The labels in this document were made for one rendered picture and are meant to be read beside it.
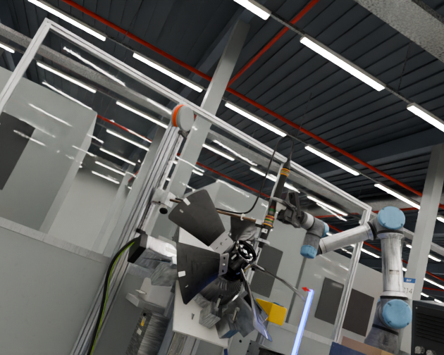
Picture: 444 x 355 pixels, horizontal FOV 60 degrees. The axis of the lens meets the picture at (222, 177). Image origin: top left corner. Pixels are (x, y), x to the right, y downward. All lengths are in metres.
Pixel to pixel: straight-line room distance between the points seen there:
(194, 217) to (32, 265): 0.90
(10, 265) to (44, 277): 0.16
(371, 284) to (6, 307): 4.92
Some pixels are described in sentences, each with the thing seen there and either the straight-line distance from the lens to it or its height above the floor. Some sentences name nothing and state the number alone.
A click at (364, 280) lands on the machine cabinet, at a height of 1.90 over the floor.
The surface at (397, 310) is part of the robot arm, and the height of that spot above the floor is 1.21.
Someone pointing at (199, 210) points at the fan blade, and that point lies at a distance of 1.73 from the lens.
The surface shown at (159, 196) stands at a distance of 2.09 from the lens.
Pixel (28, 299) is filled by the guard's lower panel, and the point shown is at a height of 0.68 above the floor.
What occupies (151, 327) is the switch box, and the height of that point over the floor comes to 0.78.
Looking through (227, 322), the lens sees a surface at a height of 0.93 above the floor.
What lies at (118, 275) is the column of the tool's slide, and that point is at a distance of 2.12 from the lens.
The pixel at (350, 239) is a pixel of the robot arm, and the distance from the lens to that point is 2.07.
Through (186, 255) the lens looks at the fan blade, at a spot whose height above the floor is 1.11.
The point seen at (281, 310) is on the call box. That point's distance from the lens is 2.15.
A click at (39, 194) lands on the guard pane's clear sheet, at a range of 2.22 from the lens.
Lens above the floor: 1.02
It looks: 16 degrees up
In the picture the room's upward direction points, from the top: 21 degrees clockwise
